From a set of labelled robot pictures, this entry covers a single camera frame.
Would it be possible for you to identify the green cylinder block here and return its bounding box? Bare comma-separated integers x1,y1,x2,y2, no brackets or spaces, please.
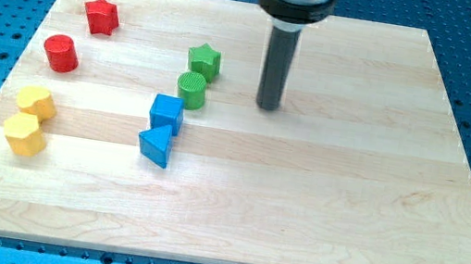
177,71,207,110

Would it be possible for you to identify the light wooden board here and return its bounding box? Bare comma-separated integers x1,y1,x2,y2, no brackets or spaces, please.
0,0,471,264

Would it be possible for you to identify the red star block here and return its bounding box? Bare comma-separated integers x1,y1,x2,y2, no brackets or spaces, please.
84,0,119,35

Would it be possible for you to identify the yellow heart block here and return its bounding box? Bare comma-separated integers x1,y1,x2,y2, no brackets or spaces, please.
16,85,57,121

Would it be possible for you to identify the red cylinder block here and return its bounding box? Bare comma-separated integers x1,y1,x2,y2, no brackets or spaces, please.
43,34,79,73

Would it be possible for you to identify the blue triangle block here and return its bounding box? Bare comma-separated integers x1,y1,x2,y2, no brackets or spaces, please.
138,125,173,169

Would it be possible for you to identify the yellow hexagon block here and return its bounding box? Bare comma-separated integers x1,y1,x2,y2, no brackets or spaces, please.
3,112,46,157

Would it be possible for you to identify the blue cube block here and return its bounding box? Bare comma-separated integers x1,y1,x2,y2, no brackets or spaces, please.
149,94,184,136

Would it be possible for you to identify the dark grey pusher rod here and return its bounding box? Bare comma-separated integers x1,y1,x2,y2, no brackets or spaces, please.
255,26,300,111

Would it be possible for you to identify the green star block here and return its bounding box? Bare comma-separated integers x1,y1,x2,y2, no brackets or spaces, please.
188,44,222,83

